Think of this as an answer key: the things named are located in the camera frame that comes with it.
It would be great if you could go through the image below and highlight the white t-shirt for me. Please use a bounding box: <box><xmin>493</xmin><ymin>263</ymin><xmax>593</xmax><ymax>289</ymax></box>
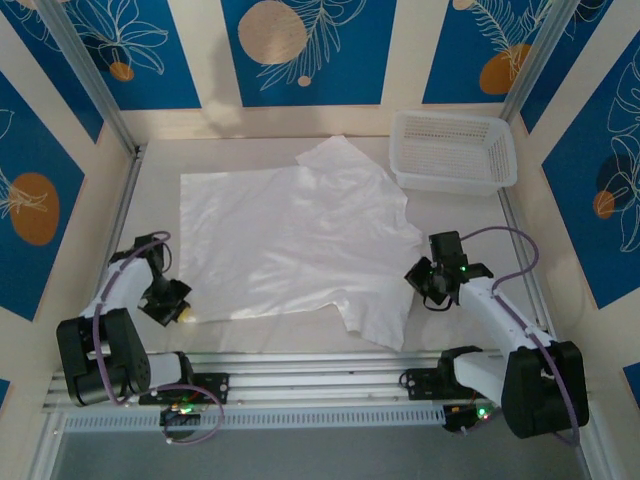
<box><xmin>178</xmin><ymin>134</ymin><xmax>424</xmax><ymax>353</ymax></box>

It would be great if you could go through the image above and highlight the black control board green LED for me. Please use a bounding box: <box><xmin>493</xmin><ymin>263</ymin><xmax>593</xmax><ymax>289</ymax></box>
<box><xmin>442</xmin><ymin>402</ymin><xmax>496</xmax><ymax>435</ymax></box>
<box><xmin>159</xmin><ymin>402</ymin><xmax>201</xmax><ymax>441</ymax></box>

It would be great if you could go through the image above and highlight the white perforated plastic basket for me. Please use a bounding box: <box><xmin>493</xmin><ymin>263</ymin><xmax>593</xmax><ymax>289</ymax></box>
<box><xmin>388</xmin><ymin>109</ymin><xmax>518</xmax><ymax>197</ymax></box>

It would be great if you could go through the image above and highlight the blue panel large orange circle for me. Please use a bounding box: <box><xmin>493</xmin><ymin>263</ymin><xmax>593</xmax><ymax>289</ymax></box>
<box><xmin>0</xmin><ymin>72</ymin><xmax>86</xmax><ymax>322</ymax></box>

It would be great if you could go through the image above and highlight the blue panel flower orange circle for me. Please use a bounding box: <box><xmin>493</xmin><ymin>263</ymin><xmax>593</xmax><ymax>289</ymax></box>
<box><xmin>542</xmin><ymin>44</ymin><xmax>640</xmax><ymax>310</ymax></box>

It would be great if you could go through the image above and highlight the blue panel fern orange circle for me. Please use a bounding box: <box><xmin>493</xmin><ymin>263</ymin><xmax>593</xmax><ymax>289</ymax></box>
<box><xmin>422</xmin><ymin>0</ymin><xmax>556</xmax><ymax>106</ymax></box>

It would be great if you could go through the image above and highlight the blue panel beige circle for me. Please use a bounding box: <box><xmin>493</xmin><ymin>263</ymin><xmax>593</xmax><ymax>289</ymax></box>
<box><xmin>221</xmin><ymin>0</ymin><xmax>398</xmax><ymax>108</ymax></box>

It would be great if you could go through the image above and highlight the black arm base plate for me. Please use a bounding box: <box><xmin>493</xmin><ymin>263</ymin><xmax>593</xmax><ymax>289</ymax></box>
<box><xmin>399</xmin><ymin>367</ymin><xmax>501</xmax><ymax>401</ymax></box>
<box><xmin>138</xmin><ymin>372</ymin><xmax>231</xmax><ymax>406</ymax></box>

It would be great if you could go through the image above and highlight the aluminium side rail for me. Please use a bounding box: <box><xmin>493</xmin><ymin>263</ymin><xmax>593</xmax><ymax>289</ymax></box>
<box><xmin>29</xmin><ymin>144</ymin><xmax>147</xmax><ymax>480</ymax></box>
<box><xmin>499</xmin><ymin>187</ymin><xmax>609</xmax><ymax>480</ymax></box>

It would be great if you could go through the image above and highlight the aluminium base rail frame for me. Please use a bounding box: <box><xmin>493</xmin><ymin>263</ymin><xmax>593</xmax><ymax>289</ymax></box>
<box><xmin>42</xmin><ymin>349</ymin><xmax>594</xmax><ymax>414</ymax></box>

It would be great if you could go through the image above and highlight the grey slotted cable duct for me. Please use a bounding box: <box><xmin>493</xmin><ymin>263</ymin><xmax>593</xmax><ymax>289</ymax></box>
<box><xmin>62</xmin><ymin>404</ymin><xmax>446</xmax><ymax>434</ymax></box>

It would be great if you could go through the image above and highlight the aluminium frame post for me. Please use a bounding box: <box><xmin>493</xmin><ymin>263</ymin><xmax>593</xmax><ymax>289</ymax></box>
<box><xmin>37</xmin><ymin>0</ymin><xmax>146</xmax><ymax>156</ymax></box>
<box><xmin>502</xmin><ymin>0</ymin><xmax>584</xmax><ymax>124</ymax></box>

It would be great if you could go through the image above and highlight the blue flower-print wall panel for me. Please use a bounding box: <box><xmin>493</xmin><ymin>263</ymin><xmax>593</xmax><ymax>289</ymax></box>
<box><xmin>59</xmin><ymin>0</ymin><xmax>203</xmax><ymax>112</ymax></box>

